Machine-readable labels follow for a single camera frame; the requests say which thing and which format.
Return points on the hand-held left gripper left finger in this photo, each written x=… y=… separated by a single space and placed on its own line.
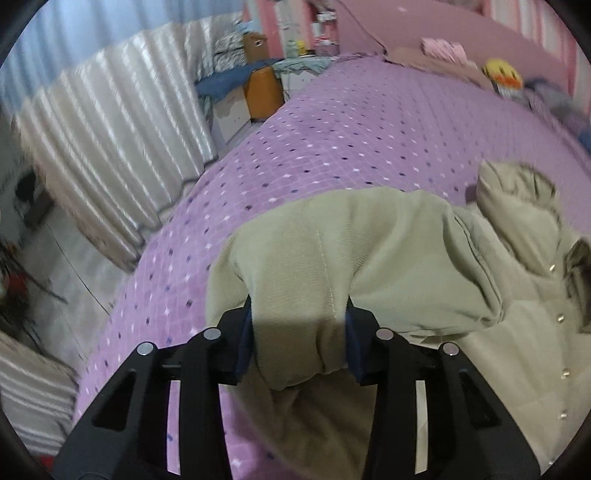
x=244 y=342

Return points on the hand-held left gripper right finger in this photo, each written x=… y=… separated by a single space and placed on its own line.
x=353 y=342

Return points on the olive green jacket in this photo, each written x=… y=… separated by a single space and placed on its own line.
x=392 y=240

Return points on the pile of dark clothes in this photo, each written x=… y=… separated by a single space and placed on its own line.
x=558 y=106

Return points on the purple checked bedspread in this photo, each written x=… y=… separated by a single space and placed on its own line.
x=346 y=138

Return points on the striped cloth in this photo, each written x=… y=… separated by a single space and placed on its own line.
x=32 y=397

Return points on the white cabinet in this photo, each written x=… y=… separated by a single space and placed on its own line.
x=231 y=115

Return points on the blue cloth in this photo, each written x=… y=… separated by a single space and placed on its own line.
x=221 y=83

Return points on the white pleated curtain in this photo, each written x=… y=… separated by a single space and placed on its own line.
x=115 y=115

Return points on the light green cloth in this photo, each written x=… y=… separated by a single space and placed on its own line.
x=300 y=64

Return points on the brown blanket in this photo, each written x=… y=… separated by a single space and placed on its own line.
x=415 y=57

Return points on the cardboard box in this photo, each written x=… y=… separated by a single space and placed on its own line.
x=255 y=46

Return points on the pink folded cloth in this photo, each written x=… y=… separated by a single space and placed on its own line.
x=443 y=50

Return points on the yellow plush toy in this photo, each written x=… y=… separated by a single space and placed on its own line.
x=502 y=74

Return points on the pink headboard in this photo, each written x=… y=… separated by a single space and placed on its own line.
x=392 y=23

